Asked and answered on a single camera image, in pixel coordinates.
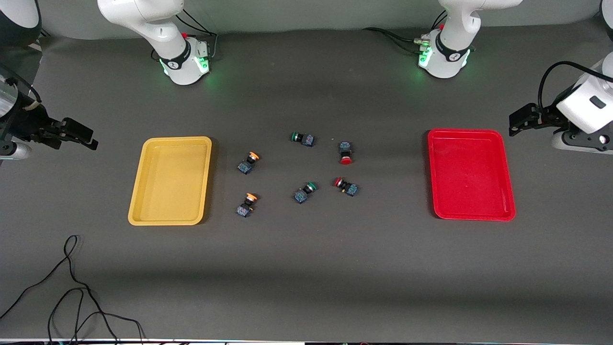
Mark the dark grey table mat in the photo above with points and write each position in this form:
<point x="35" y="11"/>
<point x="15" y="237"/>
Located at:
<point x="306" y="268"/>

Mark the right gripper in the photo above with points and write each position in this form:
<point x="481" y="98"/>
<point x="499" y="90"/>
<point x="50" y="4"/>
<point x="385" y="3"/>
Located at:
<point x="25" y="122"/>

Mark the red push button switch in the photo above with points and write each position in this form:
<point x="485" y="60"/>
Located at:
<point x="349" y="188"/>
<point x="345" y="148"/>

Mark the yellow plastic tray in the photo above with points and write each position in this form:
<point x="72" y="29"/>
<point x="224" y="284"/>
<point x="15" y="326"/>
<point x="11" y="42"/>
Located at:
<point x="167" y="191"/>

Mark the green push button switch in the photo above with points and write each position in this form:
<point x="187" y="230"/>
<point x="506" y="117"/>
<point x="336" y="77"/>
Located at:
<point x="301" y="195"/>
<point x="306" y="140"/>

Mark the red plastic tray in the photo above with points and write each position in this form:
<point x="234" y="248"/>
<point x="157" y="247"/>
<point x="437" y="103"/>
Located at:
<point x="471" y="182"/>

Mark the yellow push button switch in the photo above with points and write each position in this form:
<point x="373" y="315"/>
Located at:
<point x="245" y="208"/>
<point x="246" y="165"/>

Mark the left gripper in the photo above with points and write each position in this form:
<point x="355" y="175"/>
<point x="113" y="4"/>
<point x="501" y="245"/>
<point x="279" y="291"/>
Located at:
<point x="547" y="117"/>

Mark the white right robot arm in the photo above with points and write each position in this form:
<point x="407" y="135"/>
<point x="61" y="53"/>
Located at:
<point x="163" y="28"/>

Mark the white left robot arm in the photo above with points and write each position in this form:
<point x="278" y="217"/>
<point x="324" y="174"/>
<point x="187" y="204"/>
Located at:
<point x="452" y="38"/>

